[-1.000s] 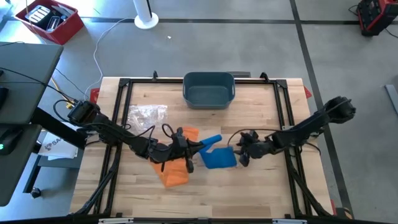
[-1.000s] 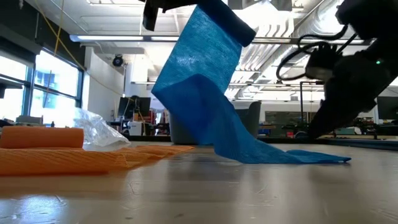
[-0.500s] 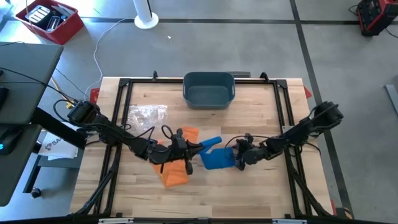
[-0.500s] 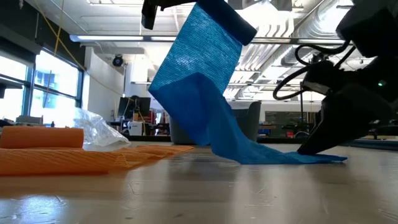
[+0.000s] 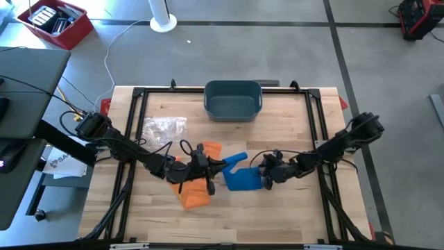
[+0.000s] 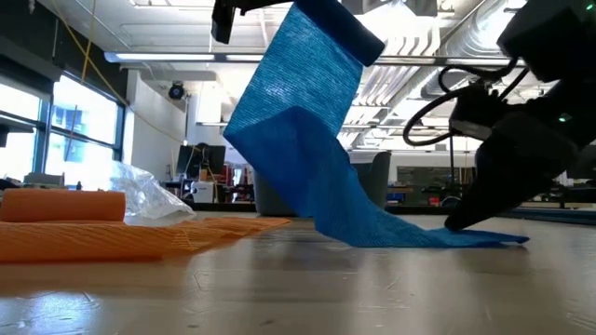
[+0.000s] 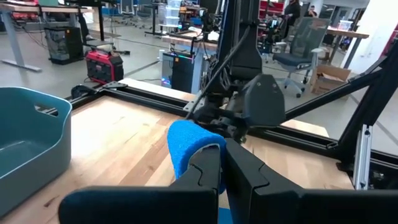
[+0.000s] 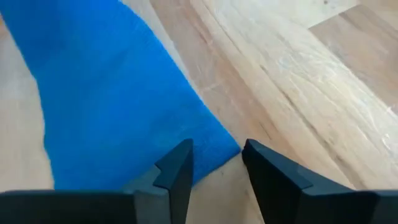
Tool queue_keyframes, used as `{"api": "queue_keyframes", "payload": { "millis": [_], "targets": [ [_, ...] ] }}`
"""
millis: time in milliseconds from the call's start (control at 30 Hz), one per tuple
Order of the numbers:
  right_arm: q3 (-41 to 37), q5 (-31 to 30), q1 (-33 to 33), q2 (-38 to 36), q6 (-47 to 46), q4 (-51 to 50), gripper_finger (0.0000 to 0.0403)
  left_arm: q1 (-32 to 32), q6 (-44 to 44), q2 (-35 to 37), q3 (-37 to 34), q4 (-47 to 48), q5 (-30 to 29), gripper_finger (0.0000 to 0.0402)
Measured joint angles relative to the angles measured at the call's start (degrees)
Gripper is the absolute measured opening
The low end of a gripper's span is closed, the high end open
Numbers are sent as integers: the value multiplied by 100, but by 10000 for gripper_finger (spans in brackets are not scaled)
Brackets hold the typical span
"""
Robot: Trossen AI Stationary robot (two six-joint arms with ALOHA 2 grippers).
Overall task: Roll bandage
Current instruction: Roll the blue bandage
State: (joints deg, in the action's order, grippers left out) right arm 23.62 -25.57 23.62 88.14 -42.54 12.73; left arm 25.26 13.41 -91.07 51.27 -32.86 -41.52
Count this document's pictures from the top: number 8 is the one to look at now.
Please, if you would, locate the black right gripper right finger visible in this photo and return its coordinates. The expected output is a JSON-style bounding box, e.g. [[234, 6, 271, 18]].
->
[[241, 138, 398, 224]]

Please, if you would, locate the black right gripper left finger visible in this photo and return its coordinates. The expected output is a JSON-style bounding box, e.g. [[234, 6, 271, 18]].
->
[[0, 138, 194, 224]]

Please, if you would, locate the blue elastic bandage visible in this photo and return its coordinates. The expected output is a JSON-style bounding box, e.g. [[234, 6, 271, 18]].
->
[[0, 0, 242, 191]]

